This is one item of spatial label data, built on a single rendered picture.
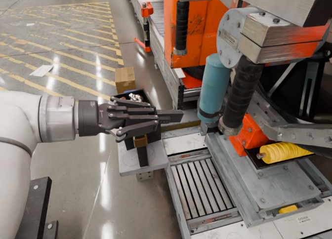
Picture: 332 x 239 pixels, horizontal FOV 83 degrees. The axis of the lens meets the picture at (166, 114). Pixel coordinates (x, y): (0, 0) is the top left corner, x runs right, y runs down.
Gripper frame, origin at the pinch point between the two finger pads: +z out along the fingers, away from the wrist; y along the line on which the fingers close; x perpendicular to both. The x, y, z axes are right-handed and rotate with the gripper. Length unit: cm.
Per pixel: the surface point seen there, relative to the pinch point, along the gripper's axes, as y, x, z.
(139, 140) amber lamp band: 2.9, 11.5, -4.9
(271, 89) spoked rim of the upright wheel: 8.5, -4.1, 42.0
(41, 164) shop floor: 52, 85, -44
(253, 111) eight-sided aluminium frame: 2.7, 1.1, 32.0
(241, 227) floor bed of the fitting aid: -17, 52, 45
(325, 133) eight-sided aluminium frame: -17.3, -9.7, 27.3
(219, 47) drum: 8.8, -15.6, 12.9
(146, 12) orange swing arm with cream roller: 171, 12, 40
